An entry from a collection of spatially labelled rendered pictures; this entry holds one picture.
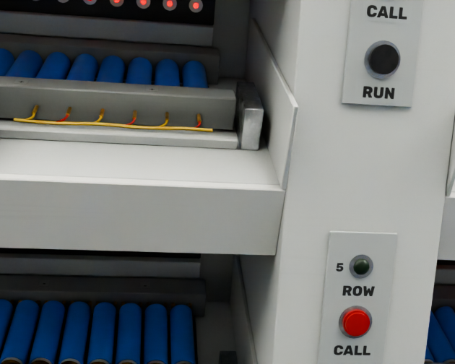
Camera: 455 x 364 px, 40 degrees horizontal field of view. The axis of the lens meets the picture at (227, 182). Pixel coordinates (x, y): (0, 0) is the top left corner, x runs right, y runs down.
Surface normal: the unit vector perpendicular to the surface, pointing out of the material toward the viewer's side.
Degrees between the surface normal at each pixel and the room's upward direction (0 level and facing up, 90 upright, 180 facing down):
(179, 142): 108
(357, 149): 90
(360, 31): 90
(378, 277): 90
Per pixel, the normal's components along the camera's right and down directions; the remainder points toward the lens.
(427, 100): 0.11, 0.18
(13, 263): 0.08, 0.48
